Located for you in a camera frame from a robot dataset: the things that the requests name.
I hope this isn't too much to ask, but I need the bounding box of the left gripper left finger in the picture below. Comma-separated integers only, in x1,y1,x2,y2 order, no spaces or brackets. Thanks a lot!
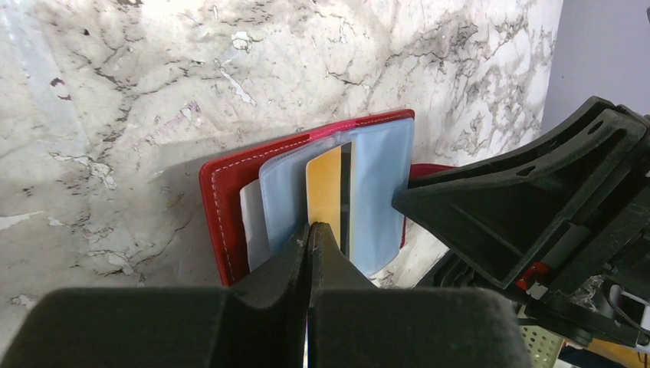
1,225,310,367

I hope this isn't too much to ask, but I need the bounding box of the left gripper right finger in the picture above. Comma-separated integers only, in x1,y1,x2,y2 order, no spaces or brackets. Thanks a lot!
307,222,531,367

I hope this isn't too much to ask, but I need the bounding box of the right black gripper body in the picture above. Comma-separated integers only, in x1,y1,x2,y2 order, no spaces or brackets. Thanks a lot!
432,202,650,349

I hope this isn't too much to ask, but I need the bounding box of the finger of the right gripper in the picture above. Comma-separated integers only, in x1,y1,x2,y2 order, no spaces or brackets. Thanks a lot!
393,97,649,291

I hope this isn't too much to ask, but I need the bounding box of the red leather card holder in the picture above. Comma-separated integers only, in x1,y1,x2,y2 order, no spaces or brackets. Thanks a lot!
199,110,445,286

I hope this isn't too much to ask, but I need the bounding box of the gold credit card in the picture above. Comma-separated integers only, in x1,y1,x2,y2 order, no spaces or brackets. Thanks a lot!
306,141,353,256

